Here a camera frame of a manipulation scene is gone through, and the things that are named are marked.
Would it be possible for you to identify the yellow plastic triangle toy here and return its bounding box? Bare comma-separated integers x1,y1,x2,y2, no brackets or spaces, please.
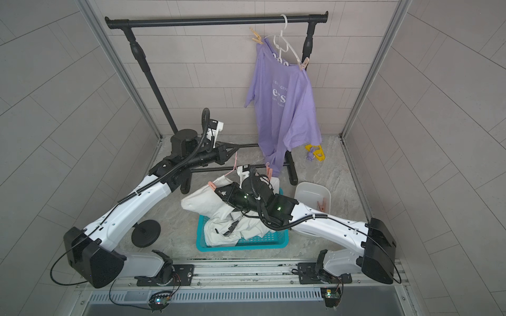
304,144,325,161

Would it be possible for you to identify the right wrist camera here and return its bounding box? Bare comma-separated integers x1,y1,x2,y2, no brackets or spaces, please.
237,164,250,187

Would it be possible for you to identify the black round base stand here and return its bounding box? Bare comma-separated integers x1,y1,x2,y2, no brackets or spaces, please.
131,219,162,248

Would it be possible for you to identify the white plastic clothespin tray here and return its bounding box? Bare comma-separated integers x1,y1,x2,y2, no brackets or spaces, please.
295,182,332,213

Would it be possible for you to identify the black metal clothes rack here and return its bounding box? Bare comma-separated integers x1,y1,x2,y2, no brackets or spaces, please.
104,11,329,194

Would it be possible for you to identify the circuit board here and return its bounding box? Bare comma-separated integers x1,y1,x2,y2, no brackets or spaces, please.
148,290,174,313
320,287,343,308

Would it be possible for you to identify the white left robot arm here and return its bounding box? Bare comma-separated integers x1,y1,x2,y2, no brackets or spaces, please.
64,128,240,288

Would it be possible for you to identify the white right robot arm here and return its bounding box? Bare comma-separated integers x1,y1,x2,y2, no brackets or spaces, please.
211,175,401,284

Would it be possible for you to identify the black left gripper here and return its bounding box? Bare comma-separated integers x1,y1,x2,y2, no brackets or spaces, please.
183,141,240,171

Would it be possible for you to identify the teal plastic laundry basket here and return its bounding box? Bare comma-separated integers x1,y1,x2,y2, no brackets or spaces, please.
196,187,290,253

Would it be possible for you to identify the right circuit board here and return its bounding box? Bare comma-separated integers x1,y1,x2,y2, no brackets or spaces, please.
320,287,343,308

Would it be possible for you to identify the left circuit board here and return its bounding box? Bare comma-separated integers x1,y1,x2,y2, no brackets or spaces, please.
148,290,174,313

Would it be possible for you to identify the pink clothespin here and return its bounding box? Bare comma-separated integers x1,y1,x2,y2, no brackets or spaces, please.
299,57,310,71
266,163,273,180
208,182,217,191

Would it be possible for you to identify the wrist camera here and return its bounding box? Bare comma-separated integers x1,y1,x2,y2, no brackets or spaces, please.
206,119,223,148
237,164,250,187

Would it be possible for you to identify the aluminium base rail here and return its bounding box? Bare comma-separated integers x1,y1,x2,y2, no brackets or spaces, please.
74,259,407,307

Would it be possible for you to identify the pink wire hanger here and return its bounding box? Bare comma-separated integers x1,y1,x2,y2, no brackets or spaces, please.
224,152,238,177

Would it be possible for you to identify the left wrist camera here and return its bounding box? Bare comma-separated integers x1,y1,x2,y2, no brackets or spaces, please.
206,119,223,148

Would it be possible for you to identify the purple t-shirt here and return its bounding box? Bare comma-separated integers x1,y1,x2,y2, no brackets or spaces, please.
245,38,322,177

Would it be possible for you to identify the white garment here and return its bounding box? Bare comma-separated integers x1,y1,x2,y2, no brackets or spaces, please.
181,184,271,247

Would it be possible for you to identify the white plastic hanger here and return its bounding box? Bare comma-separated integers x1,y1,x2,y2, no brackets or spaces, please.
265,14,303,69

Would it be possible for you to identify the beige clothespin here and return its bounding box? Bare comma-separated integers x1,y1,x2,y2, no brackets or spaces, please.
250,28,264,45

